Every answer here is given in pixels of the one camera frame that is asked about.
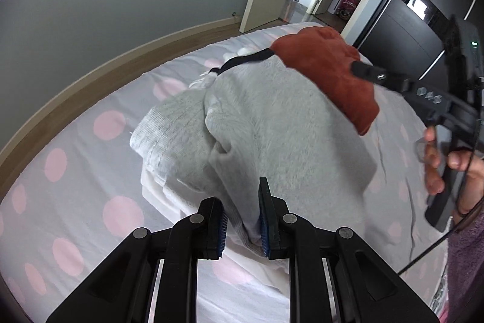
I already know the light grey sweatshirt black collar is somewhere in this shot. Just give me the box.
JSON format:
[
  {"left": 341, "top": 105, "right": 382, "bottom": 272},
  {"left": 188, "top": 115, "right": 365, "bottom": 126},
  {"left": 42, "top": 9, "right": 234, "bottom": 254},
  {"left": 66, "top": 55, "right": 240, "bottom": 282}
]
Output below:
[{"left": 129, "top": 57, "right": 377, "bottom": 253}]

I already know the stack of white folded clothes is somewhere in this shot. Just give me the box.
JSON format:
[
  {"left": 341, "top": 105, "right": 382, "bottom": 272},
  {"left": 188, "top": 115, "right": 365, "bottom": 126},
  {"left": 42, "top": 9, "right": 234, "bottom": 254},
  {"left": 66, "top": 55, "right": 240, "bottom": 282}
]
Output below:
[{"left": 139, "top": 46, "right": 292, "bottom": 295}]

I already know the person's right hand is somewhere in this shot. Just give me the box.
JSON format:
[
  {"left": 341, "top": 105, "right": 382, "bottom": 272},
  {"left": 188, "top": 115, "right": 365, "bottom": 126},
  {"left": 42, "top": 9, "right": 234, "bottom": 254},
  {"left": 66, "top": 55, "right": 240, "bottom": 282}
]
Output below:
[{"left": 423, "top": 126, "right": 483, "bottom": 225}]

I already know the orange folded garment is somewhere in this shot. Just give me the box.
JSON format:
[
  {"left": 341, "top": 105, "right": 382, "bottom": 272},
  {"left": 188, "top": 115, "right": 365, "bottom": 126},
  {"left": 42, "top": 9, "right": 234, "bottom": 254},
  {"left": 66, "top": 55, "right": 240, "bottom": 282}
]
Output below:
[{"left": 270, "top": 26, "right": 380, "bottom": 135}]

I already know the black sliding wardrobe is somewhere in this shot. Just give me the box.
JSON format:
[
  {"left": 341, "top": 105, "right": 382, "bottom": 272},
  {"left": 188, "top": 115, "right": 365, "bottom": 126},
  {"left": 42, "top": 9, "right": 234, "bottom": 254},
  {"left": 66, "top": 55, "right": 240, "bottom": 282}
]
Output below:
[{"left": 359, "top": 0, "right": 483, "bottom": 89}]

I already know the grey pink-dotted bed sheet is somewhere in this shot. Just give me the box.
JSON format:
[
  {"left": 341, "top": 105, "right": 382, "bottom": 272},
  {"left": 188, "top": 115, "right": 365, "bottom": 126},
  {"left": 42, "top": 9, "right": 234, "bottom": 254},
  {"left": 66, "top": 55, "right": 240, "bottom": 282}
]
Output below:
[{"left": 1, "top": 24, "right": 447, "bottom": 322}]

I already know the purple fleece robe sleeve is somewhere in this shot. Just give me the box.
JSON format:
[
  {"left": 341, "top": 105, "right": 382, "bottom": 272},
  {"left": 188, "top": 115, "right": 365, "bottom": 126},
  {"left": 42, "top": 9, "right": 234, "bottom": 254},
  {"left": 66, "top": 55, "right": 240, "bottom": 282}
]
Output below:
[{"left": 447, "top": 212, "right": 483, "bottom": 322}]

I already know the wooden baseboard strip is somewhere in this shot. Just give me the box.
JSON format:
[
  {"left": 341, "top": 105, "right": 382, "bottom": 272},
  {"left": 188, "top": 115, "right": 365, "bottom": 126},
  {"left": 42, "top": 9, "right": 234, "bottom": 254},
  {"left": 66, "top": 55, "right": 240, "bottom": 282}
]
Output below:
[{"left": 1, "top": 17, "right": 240, "bottom": 198}]

